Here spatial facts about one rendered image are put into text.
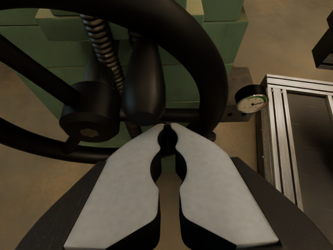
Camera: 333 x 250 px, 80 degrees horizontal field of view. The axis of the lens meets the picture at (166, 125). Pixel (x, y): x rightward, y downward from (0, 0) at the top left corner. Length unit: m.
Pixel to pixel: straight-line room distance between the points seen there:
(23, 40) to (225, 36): 0.34
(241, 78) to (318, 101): 0.73
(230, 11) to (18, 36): 0.35
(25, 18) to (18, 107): 1.14
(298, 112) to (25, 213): 1.35
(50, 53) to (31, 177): 0.88
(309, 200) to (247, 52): 1.07
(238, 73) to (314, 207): 0.60
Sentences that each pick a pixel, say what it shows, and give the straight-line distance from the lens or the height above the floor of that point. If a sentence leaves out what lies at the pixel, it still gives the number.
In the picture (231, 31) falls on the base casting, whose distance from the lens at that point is 0.39.
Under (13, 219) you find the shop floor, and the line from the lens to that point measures 1.22.
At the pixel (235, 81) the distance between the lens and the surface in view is 0.53.
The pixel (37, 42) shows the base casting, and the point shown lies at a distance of 0.43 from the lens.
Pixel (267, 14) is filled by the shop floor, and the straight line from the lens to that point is 2.10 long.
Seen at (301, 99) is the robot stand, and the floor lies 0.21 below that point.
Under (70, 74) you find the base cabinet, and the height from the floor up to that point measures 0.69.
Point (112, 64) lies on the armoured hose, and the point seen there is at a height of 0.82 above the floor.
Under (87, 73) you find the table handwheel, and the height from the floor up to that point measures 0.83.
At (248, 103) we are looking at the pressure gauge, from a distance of 0.44.
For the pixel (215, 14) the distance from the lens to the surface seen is 0.36.
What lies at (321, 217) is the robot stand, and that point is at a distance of 0.96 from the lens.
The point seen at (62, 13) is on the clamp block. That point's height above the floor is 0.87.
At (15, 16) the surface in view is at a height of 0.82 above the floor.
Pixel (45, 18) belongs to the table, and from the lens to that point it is 0.27.
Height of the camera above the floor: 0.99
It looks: 60 degrees down
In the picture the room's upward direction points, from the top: straight up
